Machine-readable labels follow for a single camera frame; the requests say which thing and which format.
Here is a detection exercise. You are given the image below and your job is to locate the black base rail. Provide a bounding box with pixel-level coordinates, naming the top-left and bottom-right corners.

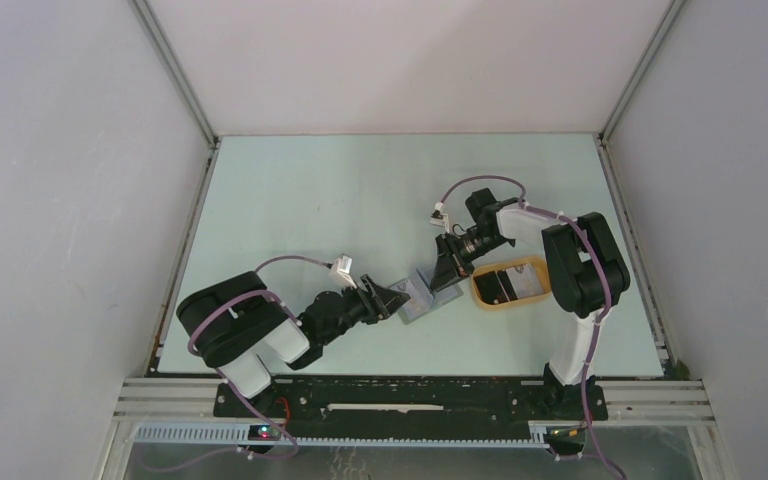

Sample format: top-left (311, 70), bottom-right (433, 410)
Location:
top-left (213, 375), bottom-right (609, 441)

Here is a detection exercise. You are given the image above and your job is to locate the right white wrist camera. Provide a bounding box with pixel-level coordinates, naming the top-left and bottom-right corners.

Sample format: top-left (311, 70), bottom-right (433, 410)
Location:
top-left (429, 202), bottom-right (452, 233)

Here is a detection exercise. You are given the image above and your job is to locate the aluminium frame rail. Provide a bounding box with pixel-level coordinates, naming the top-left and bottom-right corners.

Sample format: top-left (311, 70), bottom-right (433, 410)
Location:
top-left (115, 377), bottom-right (717, 452)

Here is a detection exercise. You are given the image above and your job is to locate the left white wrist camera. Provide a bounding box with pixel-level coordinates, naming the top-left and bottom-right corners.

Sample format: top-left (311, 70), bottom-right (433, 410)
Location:
top-left (328, 254), bottom-right (357, 289)

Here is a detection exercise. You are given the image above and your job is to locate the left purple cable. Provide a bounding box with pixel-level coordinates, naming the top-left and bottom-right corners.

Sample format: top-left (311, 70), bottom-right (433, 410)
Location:
top-left (132, 254), bottom-right (346, 475)

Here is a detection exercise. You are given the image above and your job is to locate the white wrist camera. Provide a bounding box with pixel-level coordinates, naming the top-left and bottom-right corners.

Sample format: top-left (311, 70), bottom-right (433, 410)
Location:
top-left (328, 254), bottom-right (357, 289)
top-left (429, 202), bottom-right (452, 233)

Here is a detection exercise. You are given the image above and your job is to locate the white VIP card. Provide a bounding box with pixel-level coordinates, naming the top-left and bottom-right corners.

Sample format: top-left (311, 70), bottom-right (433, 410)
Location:
top-left (399, 279), bottom-right (434, 322)

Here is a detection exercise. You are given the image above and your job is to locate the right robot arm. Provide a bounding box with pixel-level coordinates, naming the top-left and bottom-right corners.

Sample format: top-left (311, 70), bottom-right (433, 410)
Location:
top-left (429, 188), bottom-right (631, 418)

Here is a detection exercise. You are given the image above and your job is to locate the orange plastic tray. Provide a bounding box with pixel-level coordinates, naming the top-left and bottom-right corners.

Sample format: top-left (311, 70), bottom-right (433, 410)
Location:
top-left (471, 256), bottom-right (552, 311)

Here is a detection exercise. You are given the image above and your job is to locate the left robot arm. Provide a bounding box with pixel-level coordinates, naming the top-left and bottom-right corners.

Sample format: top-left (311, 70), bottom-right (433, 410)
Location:
top-left (176, 271), bottom-right (411, 417)

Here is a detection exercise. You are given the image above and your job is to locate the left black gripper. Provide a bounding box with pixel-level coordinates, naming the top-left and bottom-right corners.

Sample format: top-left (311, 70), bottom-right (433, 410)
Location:
top-left (319, 273), bottom-right (409, 345)

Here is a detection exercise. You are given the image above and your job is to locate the black VIP card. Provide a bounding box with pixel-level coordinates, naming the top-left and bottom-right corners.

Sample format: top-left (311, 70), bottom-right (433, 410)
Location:
top-left (473, 270), bottom-right (517, 305)

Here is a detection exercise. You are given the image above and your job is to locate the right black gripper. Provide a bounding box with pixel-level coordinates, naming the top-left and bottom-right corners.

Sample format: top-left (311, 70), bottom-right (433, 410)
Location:
top-left (429, 228), bottom-right (510, 292)

